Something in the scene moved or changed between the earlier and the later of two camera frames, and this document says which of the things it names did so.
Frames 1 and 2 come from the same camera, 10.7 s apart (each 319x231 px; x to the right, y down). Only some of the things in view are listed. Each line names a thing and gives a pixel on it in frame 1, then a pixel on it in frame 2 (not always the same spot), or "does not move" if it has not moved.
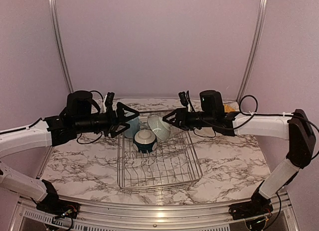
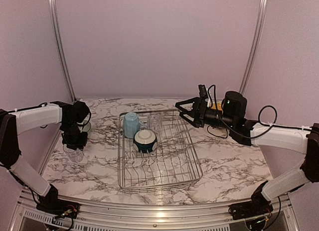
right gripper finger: x=171 y=116 to x=195 y=100
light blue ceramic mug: x=134 y=127 does not move
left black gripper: x=114 y=123 to x=79 y=144
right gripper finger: x=172 y=119 to x=192 y=114
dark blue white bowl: x=145 y=141 does not move
